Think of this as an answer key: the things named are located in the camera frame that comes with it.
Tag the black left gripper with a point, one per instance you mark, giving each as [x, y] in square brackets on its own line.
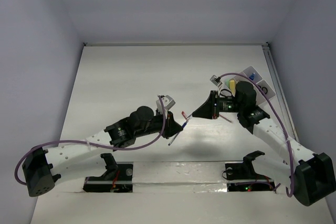
[171, 126]

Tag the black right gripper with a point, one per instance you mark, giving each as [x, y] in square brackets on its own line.
[209, 110]

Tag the red gel pen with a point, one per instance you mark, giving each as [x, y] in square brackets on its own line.
[225, 118]

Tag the yellow highlighter pen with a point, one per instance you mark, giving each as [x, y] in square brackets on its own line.
[232, 85]

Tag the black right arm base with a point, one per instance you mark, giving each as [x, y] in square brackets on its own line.
[244, 170]

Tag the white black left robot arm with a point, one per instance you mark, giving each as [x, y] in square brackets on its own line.
[49, 165]

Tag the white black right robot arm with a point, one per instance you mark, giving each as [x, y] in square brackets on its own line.
[307, 176]

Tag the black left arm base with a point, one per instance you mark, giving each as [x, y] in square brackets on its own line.
[117, 177]

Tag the white divided organizer box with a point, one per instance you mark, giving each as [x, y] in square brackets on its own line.
[258, 81]

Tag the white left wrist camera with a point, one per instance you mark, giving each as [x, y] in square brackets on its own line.
[164, 103]

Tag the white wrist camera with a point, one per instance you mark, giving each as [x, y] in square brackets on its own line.
[164, 103]
[216, 81]

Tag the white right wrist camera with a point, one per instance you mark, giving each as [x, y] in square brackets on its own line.
[216, 81]

